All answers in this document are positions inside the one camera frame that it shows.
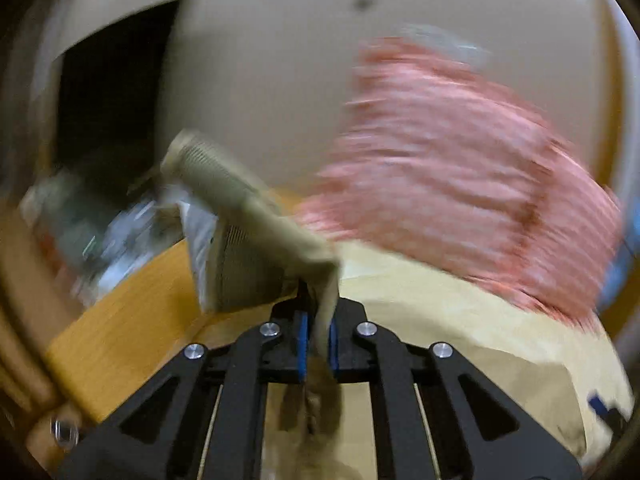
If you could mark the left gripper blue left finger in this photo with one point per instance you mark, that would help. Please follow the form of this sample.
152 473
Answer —
202 415

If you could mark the pink polka dot pillow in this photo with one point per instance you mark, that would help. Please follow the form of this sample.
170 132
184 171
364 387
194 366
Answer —
435 162
563 247

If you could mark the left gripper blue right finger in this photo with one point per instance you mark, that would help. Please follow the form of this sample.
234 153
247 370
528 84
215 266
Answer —
435 414

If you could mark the white wall socket plate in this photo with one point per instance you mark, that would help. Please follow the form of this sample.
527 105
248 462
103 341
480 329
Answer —
447 44

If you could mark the front pink polka dot pillow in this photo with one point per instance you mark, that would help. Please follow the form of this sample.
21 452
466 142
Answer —
435 162

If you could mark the rear pink polka dot pillow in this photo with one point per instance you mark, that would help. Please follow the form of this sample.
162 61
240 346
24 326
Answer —
563 247

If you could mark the glass top side table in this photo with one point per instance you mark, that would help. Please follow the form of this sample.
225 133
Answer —
90 242

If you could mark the orange cream patterned bedspread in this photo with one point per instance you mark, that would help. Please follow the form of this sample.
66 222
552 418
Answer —
116 345

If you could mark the khaki pants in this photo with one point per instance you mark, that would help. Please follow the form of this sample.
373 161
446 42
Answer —
256 254

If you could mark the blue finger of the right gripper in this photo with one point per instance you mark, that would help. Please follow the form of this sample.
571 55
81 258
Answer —
609 414

